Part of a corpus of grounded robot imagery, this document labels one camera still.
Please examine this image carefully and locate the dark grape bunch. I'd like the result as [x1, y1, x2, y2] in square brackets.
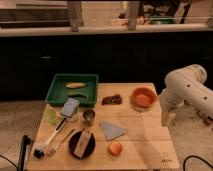
[102, 94, 122, 105]

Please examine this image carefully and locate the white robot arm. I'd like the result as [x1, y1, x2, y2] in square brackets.
[159, 64, 213, 126]

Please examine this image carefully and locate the small metal cup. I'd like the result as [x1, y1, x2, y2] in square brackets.
[83, 109, 95, 125]

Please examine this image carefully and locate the orange bowl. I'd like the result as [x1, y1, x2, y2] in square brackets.
[131, 87, 157, 107]

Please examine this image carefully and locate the blue grey folded cloth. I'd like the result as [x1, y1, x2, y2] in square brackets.
[100, 122, 127, 141]

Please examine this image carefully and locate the orange fruit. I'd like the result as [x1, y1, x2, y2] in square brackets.
[108, 142, 123, 156]

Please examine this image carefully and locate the dark round plate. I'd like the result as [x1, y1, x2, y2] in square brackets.
[69, 130, 96, 159]

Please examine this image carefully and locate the green plastic tray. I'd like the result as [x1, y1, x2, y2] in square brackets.
[45, 74, 99, 107]

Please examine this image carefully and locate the tan box on plate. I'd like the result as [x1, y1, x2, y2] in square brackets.
[74, 130, 92, 158]

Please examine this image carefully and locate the blue grey sponge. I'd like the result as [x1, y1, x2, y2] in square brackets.
[60, 98, 80, 118]

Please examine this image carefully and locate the green yellow banana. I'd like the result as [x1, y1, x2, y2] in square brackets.
[68, 93, 88, 99]

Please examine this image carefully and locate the metal fork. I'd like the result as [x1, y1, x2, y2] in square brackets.
[46, 129, 75, 157]

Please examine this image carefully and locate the black clamp stand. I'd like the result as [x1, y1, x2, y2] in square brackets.
[17, 135, 31, 171]

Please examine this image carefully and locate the black cable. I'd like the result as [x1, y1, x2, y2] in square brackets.
[181, 155, 213, 171]

